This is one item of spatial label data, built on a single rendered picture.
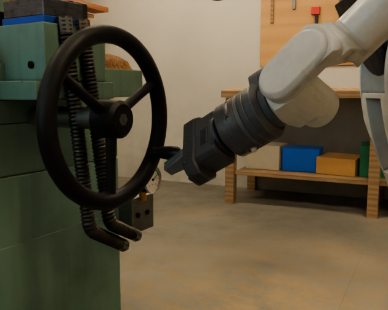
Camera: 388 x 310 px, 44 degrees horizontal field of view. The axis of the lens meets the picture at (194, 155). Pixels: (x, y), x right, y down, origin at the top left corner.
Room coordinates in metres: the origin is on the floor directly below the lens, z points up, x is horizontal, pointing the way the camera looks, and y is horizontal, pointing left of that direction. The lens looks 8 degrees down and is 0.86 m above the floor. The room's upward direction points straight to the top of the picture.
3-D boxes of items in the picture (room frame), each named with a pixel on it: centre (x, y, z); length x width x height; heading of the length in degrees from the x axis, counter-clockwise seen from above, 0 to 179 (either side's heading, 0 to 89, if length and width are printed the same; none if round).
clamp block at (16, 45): (0.85, 0.25, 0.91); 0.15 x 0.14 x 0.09; 149
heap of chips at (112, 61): (1.12, 0.21, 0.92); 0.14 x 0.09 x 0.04; 59
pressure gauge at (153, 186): (1.05, 0.11, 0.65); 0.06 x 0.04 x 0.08; 149
